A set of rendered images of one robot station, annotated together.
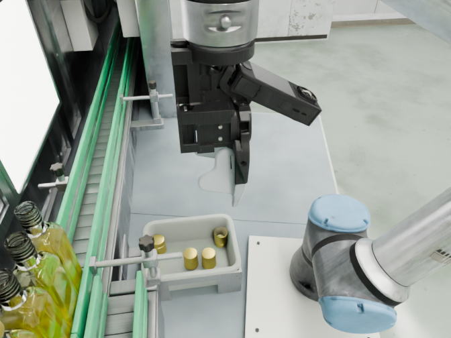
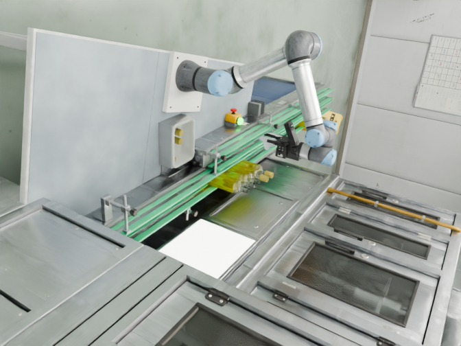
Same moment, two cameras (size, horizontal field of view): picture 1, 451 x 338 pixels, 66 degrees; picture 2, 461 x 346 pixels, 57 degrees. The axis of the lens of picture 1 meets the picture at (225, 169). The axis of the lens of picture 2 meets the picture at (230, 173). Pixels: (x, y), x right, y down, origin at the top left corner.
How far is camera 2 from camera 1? 2.26 m
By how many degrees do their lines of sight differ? 111
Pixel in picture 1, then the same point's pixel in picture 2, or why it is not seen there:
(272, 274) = (182, 99)
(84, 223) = not seen: hidden behind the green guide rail
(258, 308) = (192, 106)
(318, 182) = (127, 59)
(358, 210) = (226, 77)
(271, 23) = not seen: outside the picture
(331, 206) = (223, 88)
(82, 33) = not seen: hidden behind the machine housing
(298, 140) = (81, 66)
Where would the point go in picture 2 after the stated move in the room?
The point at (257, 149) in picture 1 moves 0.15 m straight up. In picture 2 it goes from (93, 108) to (121, 117)
